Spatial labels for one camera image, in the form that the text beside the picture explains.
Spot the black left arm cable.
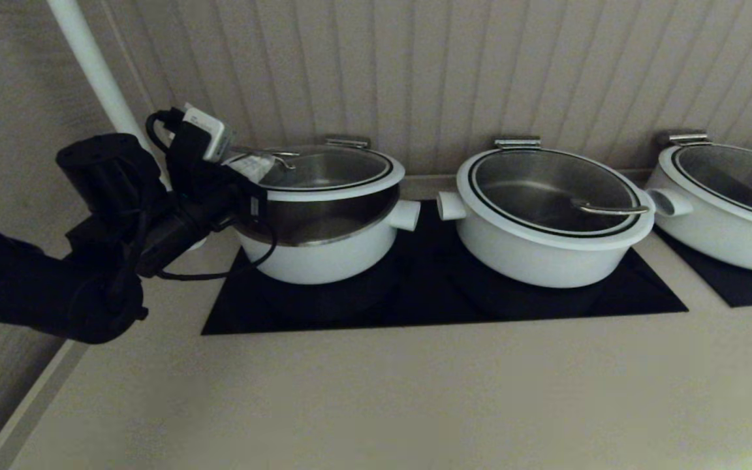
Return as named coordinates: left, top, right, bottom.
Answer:
left=146, top=108, right=279, bottom=281

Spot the small black glass cooktop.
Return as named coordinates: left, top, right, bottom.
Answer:
left=651, top=225, right=752, bottom=308

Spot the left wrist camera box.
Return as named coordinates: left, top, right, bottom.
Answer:
left=180, top=103, right=234, bottom=163

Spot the white round pole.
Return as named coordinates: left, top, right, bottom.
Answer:
left=46, top=0, right=210, bottom=253

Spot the white-rimmed glass pot lid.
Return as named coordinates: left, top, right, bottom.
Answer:
left=219, top=145, right=407, bottom=203
left=657, top=145, right=752, bottom=234

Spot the white pot with steel rim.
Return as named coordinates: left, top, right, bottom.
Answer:
left=232, top=186, right=421, bottom=285

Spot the large black glass cooktop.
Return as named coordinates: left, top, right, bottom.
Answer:
left=201, top=201, right=689, bottom=336

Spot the middle white pot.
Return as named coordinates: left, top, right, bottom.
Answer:
left=456, top=149, right=655, bottom=252

